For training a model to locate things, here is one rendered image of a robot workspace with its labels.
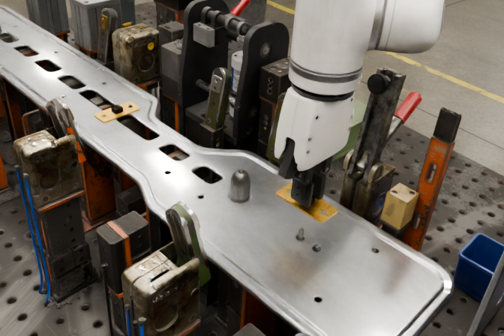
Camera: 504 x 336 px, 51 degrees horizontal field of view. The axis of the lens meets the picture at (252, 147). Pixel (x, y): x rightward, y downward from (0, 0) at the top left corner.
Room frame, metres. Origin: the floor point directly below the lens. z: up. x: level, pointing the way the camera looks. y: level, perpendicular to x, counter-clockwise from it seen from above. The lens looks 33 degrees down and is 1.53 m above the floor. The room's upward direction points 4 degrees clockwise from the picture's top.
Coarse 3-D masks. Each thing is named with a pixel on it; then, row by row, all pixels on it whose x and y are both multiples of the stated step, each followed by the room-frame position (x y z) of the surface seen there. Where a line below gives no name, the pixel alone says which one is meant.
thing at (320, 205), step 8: (288, 184) 0.60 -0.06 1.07; (280, 192) 0.59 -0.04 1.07; (288, 200) 0.57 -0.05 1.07; (312, 200) 0.57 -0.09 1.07; (320, 200) 0.57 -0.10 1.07; (304, 208) 0.55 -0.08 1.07; (312, 208) 0.55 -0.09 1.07; (320, 208) 0.56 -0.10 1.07; (328, 208) 0.56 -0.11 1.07; (336, 208) 0.56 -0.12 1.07; (312, 216) 0.54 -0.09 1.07; (320, 216) 0.54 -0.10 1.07; (328, 216) 0.54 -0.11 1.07
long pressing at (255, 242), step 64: (0, 64) 1.06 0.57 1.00; (64, 64) 1.08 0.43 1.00; (128, 128) 0.83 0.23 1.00; (192, 192) 0.66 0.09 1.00; (256, 192) 0.67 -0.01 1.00; (256, 256) 0.53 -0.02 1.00; (320, 256) 0.54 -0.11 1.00; (384, 256) 0.54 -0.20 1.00; (320, 320) 0.43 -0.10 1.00; (384, 320) 0.43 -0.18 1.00
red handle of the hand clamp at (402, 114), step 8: (408, 96) 0.76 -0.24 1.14; (416, 96) 0.76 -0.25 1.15; (408, 104) 0.74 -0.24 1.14; (416, 104) 0.75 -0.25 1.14; (400, 112) 0.73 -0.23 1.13; (408, 112) 0.74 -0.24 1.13; (392, 120) 0.73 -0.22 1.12; (400, 120) 0.73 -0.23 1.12; (392, 128) 0.72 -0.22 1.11; (392, 136) 0.71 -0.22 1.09; (368, 152) 0.69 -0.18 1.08; (360, 160) 0.68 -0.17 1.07; (360, 168) 0.67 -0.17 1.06
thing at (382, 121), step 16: (368, 80) 0.68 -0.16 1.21; (384, 80) 0.66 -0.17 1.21; (400, 80) 0.68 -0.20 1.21; (384, 96) 0.69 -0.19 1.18; (368, 112) 0.69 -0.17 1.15; (384, 112) 0.67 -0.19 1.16; (368, 128) 0.69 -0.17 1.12; (384, 128) 0.67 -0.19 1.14; (368, 144) 0.68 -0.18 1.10; (384, 144) 0.68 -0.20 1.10; (352, 160) 0.68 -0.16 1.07; (368, 160) 0.66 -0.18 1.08
